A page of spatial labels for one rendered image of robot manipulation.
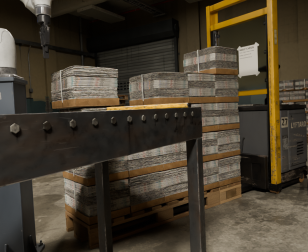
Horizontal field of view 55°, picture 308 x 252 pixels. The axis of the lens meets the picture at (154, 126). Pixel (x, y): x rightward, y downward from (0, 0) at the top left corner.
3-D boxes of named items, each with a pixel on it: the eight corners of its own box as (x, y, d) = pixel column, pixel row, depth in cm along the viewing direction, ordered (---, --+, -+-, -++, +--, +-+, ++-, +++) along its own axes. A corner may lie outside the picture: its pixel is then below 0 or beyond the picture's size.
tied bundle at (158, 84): (129, 107, 234) (127, 77, 233) (158, 106, 252) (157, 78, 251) (159, 105, 204) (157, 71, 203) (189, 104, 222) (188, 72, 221)
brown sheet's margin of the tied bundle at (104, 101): (64, 107, 178) (63, 100, 177) (107, 106, 195) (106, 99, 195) (75, 106, 165) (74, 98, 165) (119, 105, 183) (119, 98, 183)
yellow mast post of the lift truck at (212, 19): (211, 172, 321) (205, 7, 312) (216, 171, 327) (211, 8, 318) (218, 174, 314) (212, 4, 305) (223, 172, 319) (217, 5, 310)
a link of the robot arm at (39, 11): (48, 10, 180) (48, 20, 181) (32, 8, 175) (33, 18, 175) (53, 6, 173) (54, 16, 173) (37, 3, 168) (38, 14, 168)
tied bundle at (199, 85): (158, 106, 253) (157, 78, 251) (184, 105, 270) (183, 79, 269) (189, 104, 222) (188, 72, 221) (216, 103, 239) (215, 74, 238)
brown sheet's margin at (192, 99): (159, 105, 253) (158, 100, 252) (184, 104, 270) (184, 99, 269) (189, 103, 222) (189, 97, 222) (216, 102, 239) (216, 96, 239)
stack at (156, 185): (65, 230, 204) (57, 109, 200) (187, 195, 275) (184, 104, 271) (90, 250, 173) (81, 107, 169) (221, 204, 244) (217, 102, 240)
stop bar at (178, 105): (110, 111, 145) (110, 107, 145) (192, 107, 122) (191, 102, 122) (106, 111, 142) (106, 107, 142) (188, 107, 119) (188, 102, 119)
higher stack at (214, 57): (187, 195, 275) (181, 53, 268) (209, 188, 293) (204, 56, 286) (220, 204, 244) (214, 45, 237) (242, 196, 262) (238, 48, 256)
